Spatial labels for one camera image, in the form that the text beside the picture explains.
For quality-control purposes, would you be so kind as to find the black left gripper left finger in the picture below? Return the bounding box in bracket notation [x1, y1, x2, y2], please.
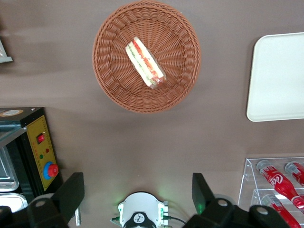
[0, 172, 86, 228]

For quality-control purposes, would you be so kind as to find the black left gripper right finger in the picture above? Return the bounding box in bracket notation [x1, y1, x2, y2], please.
[182, 172, 290, 228]

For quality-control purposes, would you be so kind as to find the plastic sandwich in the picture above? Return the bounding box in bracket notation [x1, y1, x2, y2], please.
[125, 36, 166, 90]

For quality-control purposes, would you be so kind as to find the large brown wicker basket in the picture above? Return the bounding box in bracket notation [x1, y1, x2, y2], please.
[92, 0, 202, 114]

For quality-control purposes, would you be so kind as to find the cream plastic tray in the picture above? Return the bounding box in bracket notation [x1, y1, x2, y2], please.
[246, 32, 304, 123]

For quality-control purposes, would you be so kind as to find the red emergency stop button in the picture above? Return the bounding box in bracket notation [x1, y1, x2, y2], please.
[43, 161, 59, 181]

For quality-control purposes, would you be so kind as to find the clear acrylic bottle rack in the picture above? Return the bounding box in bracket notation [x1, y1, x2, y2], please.
[238, 156, 304, 228]

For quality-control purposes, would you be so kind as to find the steel food pan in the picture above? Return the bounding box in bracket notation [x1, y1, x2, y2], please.
[0, 192, 29, 213]
[0, 146, 19, 192]

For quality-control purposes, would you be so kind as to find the black food warmer machine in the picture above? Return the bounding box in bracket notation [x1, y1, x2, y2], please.
[0, 107, 63, 213]

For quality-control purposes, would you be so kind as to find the red cola bottle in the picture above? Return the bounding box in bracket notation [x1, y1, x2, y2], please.
[284, 161, 304, 187]
[256, 160, 304, 209]
[261, 194, 301, 228]

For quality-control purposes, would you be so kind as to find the black arm base cable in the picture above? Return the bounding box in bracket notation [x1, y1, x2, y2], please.
[163, 215, 188, 225]

